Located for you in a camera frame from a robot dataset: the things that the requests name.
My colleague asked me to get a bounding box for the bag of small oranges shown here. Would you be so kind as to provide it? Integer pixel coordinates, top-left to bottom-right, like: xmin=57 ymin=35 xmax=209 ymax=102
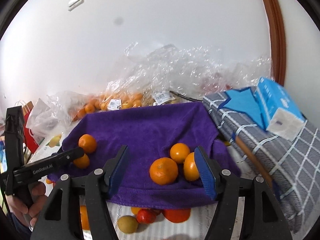
xmin=68 ymin=91 xmax=144 ymax=122

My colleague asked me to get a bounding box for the clear plastic bag pile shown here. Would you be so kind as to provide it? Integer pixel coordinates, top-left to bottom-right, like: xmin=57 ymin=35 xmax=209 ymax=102
xmin=106 ymin=42 xmax=272 ymax=99

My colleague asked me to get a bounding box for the purple towel lined tray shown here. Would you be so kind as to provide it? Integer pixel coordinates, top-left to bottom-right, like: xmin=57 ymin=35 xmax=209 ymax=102
xmin=49 ymin=102 xmax=241 ymax=209

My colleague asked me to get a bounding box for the white plastic bag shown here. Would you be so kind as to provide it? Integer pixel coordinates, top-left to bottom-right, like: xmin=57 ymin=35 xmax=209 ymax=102
xmin=26 ymin=90 xmax=89 ymax=138

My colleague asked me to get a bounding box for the orange lowest on table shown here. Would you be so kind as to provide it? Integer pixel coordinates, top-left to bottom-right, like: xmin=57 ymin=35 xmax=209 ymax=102
xmin=131 ymin=207 xmax=142 ymax=216

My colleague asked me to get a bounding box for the blue tissue pack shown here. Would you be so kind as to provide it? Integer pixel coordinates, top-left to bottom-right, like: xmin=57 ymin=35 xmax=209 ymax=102
xmin=254 ymin=77 xmax=305 ymax=141

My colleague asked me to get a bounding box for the small orange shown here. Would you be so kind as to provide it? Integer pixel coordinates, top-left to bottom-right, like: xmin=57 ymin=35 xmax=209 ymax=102
xmin=73 ymin=154 xmax=90 ymax=169

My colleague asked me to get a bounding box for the white wall light switch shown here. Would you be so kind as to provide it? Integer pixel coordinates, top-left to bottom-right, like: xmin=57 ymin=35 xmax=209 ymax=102
xmin=67 ymin=0 xmax=84 ymax=11

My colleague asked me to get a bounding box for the small red fruit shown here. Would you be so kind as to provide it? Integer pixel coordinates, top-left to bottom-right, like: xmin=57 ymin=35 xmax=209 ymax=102
xmin=136 ymin=209 xmax=157 ymax=224

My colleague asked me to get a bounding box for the red paper shopping bag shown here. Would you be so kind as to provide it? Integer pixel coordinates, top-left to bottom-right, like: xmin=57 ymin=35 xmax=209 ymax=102
xmin=15 ymin=100 xmax=44 ymax=154

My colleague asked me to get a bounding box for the brown wooden door frame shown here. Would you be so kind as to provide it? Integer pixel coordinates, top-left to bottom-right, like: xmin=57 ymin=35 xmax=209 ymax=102
xmin=263 ymin=0 xmax=286 ymax=86

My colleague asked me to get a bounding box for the pale round fruit on table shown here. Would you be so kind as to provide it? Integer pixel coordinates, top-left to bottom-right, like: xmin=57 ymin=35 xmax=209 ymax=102
xmin=117 ymin=216 xmax=139 ymax=234

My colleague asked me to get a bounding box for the grey checked fabric bag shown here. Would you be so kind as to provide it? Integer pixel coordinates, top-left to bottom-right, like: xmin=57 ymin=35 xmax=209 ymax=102
xmin=203 ymin=92 xmax=319 ymax=239

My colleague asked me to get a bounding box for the person's left hand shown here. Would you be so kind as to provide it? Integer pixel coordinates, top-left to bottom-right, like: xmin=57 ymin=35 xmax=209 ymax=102
xmin=5 ymin=180 xmax=49 ymax=227

